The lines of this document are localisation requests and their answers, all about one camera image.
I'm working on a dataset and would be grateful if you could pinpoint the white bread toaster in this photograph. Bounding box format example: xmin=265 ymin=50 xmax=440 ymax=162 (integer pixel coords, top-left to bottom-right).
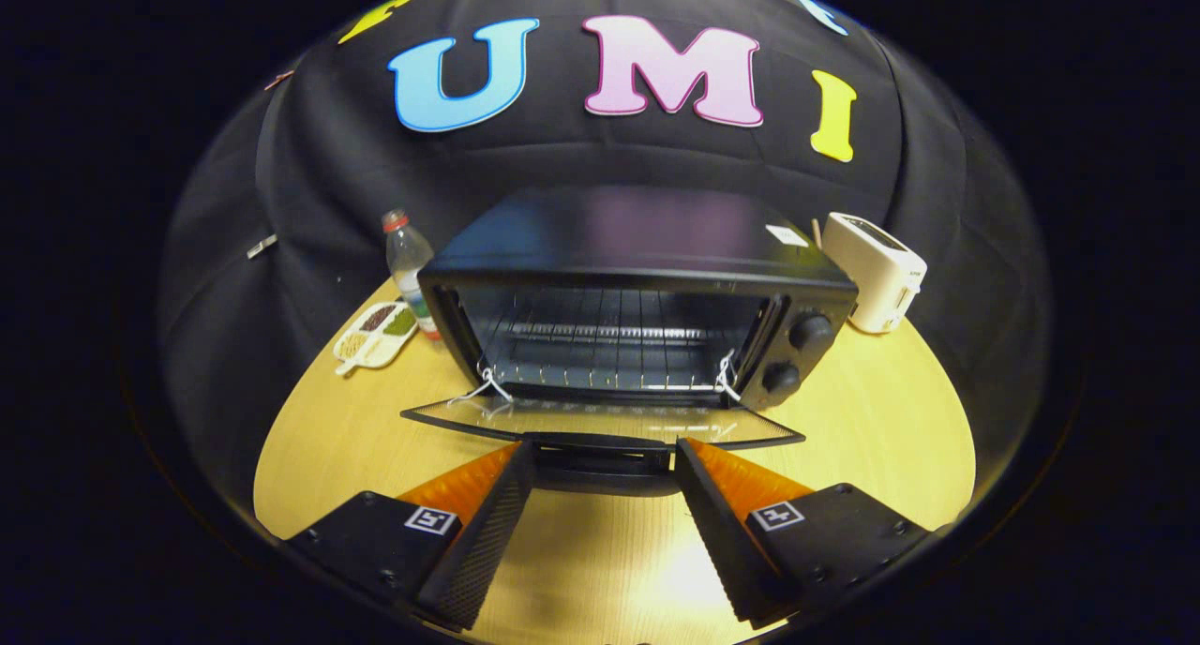
xmin=822 ymin=212 xmax=928 ymax=335

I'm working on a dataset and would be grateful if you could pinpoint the metal wire oven rack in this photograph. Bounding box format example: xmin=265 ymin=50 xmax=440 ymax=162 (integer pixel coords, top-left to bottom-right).
xmin=478 ymin=319 xmax=742 ymax=393

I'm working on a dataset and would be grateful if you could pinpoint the white divided snack tray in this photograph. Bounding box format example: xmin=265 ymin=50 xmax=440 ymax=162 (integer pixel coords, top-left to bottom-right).
xmin=333 ymin=300 xmax=419 ymax=377

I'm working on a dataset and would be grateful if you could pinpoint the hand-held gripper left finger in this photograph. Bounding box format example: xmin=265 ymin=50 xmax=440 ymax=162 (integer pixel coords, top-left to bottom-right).
xmin=286 ymin=439 xmax=537 ymax=632

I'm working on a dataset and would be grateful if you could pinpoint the black backdrop cloth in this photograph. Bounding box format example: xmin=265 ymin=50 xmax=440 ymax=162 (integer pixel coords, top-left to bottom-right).
xmin=159 ymin=0 xmax=1051 ymax=533

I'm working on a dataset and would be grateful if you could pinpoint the clear plastic water bottle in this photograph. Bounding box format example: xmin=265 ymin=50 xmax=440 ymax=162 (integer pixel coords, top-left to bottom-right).
xmin=382 ymin=209 xmax=443 ymax=341

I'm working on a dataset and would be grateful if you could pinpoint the black toaster oven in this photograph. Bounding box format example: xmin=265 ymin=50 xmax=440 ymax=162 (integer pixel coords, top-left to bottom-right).
xmin=401 ymin=186 xmax=859 ymax=496

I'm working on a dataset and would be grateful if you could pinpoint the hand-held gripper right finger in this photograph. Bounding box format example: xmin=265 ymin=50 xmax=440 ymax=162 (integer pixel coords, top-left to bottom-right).
xmin=675 ymin=437 xmax=929 ymax=627

